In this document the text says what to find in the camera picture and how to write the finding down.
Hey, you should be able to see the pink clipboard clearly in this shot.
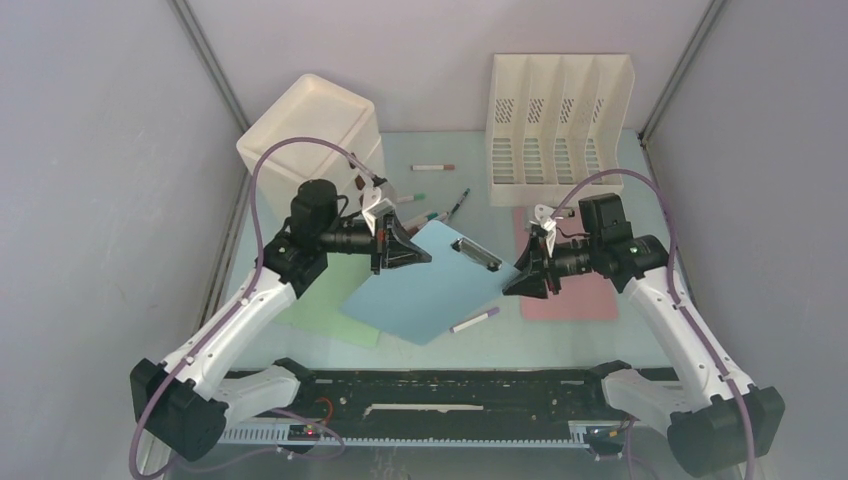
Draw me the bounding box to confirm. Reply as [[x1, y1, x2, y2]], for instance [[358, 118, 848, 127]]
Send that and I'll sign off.
[[512, 207, 619, 322]]

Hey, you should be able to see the white marker teal cap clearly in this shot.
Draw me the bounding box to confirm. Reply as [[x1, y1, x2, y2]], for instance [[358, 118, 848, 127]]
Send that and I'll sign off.
[[402, 211, 444, 231]]

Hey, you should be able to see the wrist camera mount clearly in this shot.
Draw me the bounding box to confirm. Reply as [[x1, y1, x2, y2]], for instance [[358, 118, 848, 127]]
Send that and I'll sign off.
[[528, 204, 558, 237], [361, 182, 397, 221]]

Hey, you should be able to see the white marker brown cap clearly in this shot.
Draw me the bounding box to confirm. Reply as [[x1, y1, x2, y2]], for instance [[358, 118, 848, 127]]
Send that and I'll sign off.
[[410, 164, 456, 172]]

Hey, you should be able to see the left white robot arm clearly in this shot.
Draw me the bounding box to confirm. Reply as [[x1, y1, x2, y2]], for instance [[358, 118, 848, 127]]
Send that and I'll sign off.
[[130, 179, 432, 461]]

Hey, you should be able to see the cream three-drawer cabinet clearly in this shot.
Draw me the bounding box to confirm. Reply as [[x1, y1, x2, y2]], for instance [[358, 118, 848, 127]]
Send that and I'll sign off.
[[236, 74, 386, 221]]

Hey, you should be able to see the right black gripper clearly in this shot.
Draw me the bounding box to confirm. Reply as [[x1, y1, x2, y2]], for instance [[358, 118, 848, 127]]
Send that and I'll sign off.
[[502, 231, 600, 301]]

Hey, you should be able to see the white marker green cap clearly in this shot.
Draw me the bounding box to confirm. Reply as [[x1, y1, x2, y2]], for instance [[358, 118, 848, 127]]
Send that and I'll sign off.
[[396, 193, 426, 204]]

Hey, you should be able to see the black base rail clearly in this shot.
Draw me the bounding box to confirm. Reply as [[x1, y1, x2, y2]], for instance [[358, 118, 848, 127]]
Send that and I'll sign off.
[[223, 369, 627, 452]]

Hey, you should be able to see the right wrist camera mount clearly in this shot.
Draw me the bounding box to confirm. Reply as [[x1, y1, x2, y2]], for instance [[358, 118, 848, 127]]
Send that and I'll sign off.
[[528, 204, 558, 237]]

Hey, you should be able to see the green clipboard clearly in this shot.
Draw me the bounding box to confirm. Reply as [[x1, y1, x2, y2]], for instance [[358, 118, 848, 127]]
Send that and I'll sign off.
[[273, 254, 380, 348]]

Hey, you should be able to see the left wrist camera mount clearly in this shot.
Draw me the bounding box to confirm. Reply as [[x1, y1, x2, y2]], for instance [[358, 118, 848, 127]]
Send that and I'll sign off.
[[361, 182, 397, 221]]

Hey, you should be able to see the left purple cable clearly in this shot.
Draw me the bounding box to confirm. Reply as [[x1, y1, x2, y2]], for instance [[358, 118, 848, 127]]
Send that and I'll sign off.
[[129, 137, 387, 480]]

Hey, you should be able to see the white marker purple cap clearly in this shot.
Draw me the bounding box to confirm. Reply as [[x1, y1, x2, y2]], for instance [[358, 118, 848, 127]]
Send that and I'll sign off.
[[449, 307, 501, 333]]

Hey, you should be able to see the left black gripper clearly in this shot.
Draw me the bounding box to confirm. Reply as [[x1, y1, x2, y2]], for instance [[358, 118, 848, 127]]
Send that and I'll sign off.
[[318, 209, 431, 275]]

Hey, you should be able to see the black teal pen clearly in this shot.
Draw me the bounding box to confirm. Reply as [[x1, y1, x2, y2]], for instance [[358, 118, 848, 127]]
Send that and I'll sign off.
[[446, 188, 471, 220]]

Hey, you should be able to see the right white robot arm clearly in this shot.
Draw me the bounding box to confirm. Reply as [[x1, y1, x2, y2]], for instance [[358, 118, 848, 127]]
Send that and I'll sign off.
[[503, 194, 786, 478]]

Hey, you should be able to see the blue clipboard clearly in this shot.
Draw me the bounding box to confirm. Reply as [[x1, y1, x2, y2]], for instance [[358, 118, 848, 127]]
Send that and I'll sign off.
[[341, 222, 519, 345]]

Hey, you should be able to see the cream file organizer rack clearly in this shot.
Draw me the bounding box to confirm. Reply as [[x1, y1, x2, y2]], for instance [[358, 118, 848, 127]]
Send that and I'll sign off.
[[485, 54, 635, 207]]

